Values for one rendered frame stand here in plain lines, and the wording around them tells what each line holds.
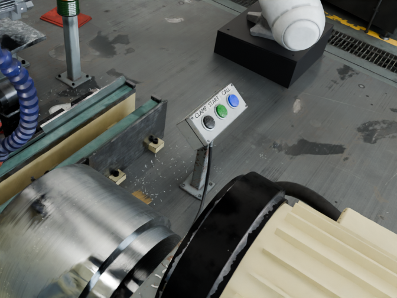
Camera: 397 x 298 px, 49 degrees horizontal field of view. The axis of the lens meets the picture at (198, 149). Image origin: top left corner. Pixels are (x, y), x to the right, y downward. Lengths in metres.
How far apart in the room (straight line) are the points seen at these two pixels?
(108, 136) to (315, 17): 0.66
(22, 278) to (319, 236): 0.39
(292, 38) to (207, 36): 0.52
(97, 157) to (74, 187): 0.38
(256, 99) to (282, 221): 1.09
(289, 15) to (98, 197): 0.84
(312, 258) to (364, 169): 0.99
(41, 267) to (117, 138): 0.51
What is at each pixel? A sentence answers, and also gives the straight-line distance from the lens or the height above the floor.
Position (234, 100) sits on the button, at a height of 1.07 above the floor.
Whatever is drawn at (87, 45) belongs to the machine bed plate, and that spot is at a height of 0.80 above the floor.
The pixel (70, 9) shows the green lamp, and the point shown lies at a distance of 1.30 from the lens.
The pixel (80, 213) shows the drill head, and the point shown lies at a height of 1.16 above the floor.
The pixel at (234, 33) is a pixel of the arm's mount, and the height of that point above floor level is 0.90.
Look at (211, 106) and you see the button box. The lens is 0.93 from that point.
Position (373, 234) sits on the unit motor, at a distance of 0.47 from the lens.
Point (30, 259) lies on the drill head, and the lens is 0.61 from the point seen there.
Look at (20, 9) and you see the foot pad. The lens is 1.37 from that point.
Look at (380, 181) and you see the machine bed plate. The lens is 1.34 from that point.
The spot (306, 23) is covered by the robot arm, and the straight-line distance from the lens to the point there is 1.29.
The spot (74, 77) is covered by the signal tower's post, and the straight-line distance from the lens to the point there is 1.43.
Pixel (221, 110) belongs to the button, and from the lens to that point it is 0.93.
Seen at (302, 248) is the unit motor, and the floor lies 1.36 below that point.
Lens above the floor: 1.65
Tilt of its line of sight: 44 degrees down
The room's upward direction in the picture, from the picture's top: 11 degrees clockwise
